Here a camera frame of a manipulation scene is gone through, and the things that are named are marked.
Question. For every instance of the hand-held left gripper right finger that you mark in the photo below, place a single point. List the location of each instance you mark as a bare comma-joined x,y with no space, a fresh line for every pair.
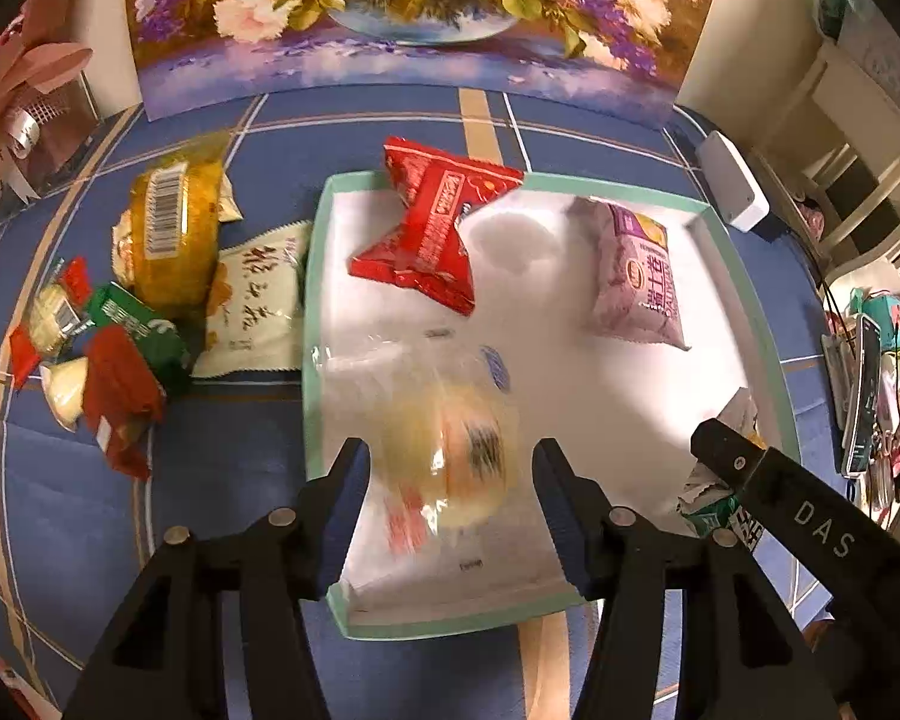
562,517

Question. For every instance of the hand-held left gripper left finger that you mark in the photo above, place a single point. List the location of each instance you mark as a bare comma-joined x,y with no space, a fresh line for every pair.
345,510

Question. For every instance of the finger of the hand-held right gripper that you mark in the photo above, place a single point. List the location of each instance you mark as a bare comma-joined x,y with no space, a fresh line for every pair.
727,457

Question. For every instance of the green and white snack packet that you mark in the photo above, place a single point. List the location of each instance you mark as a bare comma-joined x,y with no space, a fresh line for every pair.
709,514

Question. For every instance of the white tray with green rim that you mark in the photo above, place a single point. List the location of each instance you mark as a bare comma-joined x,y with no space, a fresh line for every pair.
645,390

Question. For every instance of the clear bun packet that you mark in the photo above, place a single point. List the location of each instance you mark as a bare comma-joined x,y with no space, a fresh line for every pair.
457,450

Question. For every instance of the red and white snack packet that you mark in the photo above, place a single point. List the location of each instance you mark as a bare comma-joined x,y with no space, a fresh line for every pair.
120,390

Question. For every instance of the dark green snack packet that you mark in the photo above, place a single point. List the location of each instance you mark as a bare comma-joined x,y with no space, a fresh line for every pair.
146,330

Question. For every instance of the yellow packet with barcode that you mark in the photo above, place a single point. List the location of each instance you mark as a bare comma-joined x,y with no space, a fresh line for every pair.
172,240

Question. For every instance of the yellow candy with red ends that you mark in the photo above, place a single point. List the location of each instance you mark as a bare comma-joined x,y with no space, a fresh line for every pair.
49,319

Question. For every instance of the white phone stand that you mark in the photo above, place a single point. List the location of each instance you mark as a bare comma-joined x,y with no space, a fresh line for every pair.
836,375

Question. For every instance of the black smartphone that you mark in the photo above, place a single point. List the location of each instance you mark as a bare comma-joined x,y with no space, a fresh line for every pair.
862,390

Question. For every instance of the blue plaid tablecloth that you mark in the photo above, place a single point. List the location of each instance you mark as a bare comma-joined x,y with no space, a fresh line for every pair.
195,540

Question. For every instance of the pink snack packet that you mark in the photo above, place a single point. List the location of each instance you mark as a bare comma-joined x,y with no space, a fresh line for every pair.
637,285

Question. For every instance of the teal toy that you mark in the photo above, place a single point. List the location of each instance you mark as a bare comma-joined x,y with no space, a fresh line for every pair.
889,311

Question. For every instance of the cream white snack packet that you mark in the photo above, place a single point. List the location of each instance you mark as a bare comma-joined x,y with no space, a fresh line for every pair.
247,300

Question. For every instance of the pink cloth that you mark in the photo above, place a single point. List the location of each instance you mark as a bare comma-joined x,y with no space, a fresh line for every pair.
810,214

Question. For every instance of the white power adapter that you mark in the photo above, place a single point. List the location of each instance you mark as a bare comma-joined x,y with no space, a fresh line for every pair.
731,180

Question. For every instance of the gold wrapped candy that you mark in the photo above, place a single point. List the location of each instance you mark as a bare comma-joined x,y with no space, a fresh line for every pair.
124,247

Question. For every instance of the flower painting poster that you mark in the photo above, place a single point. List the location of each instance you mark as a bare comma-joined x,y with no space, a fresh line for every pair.
420,75

